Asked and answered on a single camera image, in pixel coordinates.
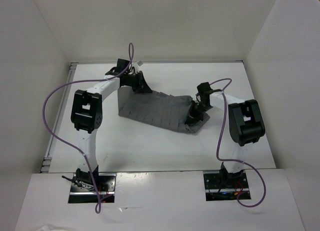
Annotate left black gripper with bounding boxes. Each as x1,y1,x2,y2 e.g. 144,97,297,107
124,70,153,94

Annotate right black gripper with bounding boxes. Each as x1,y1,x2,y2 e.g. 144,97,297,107
185,99,212,125

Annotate grey pleated skirt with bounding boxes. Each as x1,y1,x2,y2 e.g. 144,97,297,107
117,87,210,134

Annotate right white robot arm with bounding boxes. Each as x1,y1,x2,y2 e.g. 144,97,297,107
184,78,266,188

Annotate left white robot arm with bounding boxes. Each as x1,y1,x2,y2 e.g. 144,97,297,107
71,59,152,191

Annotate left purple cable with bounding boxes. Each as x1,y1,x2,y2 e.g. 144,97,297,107
42,42,137,214

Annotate purple cable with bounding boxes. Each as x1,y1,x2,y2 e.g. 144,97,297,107
42,42,137,214
209,78,267,207

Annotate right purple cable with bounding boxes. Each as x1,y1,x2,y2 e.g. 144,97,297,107
209,78,267,207

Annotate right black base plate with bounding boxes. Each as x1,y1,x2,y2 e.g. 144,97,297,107
203,170,251,202

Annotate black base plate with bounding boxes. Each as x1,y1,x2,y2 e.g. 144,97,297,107
68,173,117,204
203,170,251,202

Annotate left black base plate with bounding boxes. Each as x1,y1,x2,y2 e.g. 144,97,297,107
68,173,117,204

